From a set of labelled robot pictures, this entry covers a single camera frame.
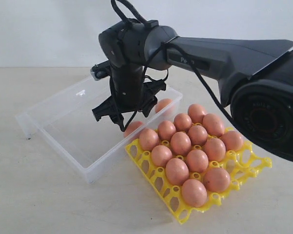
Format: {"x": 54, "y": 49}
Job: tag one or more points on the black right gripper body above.
{"x": 131, "y": 92}

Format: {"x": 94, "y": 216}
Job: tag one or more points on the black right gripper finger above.
{"x": 107, "y": 108}
{"x": 148, "y": 106}

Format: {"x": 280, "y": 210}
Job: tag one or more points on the brown egg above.
{"x": 180, "y": 143}
{"x": 213, "y": 125}
{"x": 194, "y": 193}
{"x": 162, "y": 104}
{"x": 232, "y": 140}
{"x": 160, "y": 155}
{"x": 132, "y": 127}
{"x": 196, "y": 112}
{"x": 166, "y": 129}
{"x": 176, "y": 171}
{"x": 215, "y": 149}
{"x": 148, "y": 139}
{"x": 197, "y": 161}
{"x": 216, "y": 180}
{"x": 198, "y": 135}
{"x": 182, "y": 122}

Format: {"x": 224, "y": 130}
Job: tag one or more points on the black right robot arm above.
{"x": 255, "y": 78}

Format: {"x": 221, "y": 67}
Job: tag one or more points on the clear plastic bin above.
{"x": 66, "y": 122}

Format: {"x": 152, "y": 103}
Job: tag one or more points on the yellow plastic egg tray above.
{"x": 194, "y": 172}

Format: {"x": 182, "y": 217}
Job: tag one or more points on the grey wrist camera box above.
{"x": 101, "y": 70}

